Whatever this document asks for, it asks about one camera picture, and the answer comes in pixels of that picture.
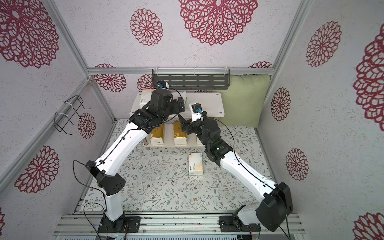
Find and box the green fabric cushion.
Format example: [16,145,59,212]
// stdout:
[213,75,271,128]

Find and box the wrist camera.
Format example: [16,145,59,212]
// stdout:
[190,103,203,122]
[157,80,170,89]

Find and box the white two-tier metal-legged shelf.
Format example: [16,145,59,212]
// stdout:
[141,92,225,149]

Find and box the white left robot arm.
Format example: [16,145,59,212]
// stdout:
[86,88,185,224]

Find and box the white tissue pack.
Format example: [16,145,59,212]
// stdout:
[171,90,188,106]
[139,89,155,108]
[189,153,204,176]

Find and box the grey wall-mounted metal rack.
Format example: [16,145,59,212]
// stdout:
[152,69,231,90]

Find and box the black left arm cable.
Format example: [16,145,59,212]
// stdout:
[71,86,184,240]

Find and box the black wire wall rack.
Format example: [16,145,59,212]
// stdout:
[53,94,91,136]

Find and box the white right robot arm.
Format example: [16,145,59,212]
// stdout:
[179,115,293,232]

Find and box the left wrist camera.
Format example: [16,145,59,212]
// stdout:
[157,80,170,89]

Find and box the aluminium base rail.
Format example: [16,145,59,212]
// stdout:
[53,212,306,239]

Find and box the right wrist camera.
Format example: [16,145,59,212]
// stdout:
[190,103,203,122]

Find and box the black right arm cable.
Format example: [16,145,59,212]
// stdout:
[209,117,292,240]

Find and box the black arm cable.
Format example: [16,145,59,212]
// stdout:
[71,86,184,240]
[209,117,292,240]

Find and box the gold tissue pack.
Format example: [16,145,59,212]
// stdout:
[173,121,188,146]
[150,124,165,146]
[196,137,204,146]

